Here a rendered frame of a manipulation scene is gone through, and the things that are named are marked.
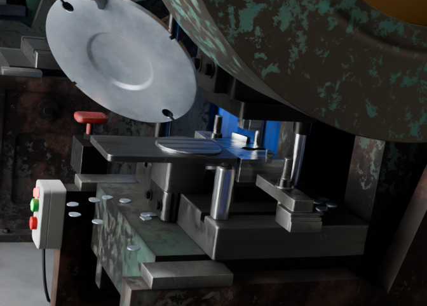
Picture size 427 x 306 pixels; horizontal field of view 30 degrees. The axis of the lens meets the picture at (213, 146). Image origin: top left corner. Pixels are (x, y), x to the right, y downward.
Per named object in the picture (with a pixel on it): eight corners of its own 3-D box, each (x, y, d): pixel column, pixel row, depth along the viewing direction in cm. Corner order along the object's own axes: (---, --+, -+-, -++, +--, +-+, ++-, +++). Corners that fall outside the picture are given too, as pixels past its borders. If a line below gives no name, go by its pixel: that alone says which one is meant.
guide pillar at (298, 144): (290, 185, 148) (302, 113, 144) (284, 182, 150) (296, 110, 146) (300, 185, 149) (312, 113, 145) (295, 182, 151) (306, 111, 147)
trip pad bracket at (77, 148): (75, 227, 172) (83, 141, 167) (65, 212, 181) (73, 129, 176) (101, 226, 174) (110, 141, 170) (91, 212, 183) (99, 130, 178)
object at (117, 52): (126, 137, 150) (128, 134, 151) (229, 101, 130) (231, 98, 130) (16, 26, 139) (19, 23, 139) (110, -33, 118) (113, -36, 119)
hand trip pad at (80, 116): (75, 150, 171) (79, 116, 169) (70, 143, 176) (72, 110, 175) (107, 151, 174) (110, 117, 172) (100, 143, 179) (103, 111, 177)
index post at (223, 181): (214, 219, 132) (222, 165, 130) (208, 214, 135) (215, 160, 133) (229, 219, 133) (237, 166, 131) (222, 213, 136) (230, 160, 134)
